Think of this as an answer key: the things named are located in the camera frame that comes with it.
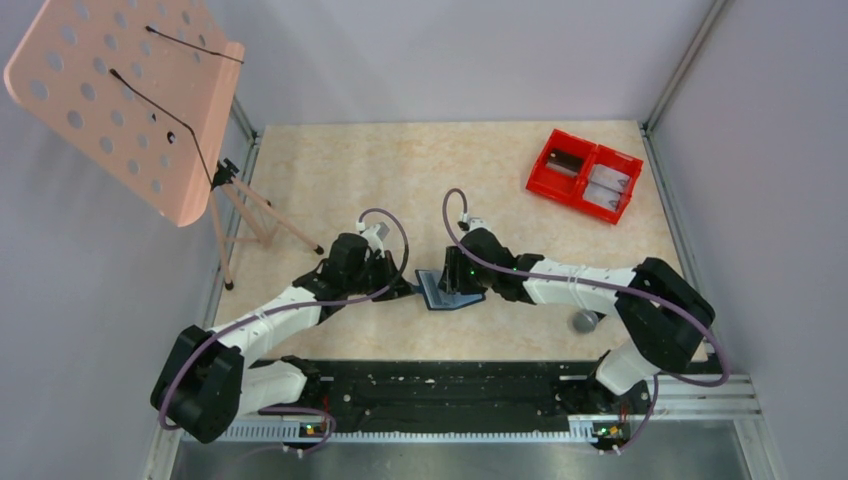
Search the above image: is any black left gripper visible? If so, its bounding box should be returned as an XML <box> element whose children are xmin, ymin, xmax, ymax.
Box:
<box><xmin>345</xmin><ymin>249</ymin><xmax>414</xmax><ymax>302</ymax></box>

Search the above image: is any blue leather card holder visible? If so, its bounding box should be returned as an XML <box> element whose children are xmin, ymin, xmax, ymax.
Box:
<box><xmin>415</xmin><ymin>269</ymin><xmax>486</xmax><ymax>311</ymax></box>

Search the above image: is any black credit card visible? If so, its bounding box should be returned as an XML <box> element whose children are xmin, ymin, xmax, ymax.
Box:
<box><xmin>545</xmin><ymin>149</ymin><xmax>585</xmax><ymax>178</ymax></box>

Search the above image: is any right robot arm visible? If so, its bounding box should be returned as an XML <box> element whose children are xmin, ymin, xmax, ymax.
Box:
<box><xmin>438</xmin><ymin>227</ymin><xmax>715</xmax><ymax>412</ymax></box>

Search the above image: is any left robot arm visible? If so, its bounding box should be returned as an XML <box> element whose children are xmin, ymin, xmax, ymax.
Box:
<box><xmin>150</xmin><ymin>222</ymin><xmax>405</xmax><ymax>443</ymax></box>

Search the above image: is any red double bin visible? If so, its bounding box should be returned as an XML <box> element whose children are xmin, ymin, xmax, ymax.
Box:
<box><xmin>525</xmin><ymin>129</ymin><xmax>644</xmax><ymax>225</ymax></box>

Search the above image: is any black microphone grey head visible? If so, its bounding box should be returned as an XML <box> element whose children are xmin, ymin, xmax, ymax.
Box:
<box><xmin>570</xmin><ymin>310</ymin><xmax>603</xmax><ymax>335</ymax></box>

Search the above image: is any pink music stand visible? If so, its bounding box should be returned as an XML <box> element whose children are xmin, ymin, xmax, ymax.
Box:
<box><xmin>3</xmin><ymin>0</ymin><xmax>325</xmax><ymax>291</ymax></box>

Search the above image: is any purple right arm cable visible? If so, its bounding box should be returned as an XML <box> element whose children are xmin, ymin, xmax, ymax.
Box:
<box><xmin>441</xmin><ymin>188</ymin><xmax>731</xmax><ymax>454</ymax></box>

